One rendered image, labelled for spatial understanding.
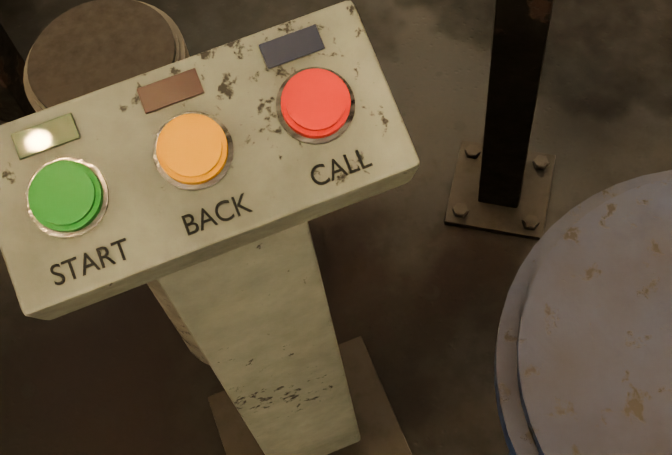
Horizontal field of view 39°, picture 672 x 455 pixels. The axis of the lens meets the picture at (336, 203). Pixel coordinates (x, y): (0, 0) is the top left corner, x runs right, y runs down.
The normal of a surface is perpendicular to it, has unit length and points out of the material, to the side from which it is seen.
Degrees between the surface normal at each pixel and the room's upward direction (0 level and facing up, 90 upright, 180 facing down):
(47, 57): 0
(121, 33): 0
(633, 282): 0
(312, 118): 20
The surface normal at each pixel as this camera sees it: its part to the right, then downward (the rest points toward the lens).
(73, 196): 0.04, -0.18
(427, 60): -0.09, -0.47
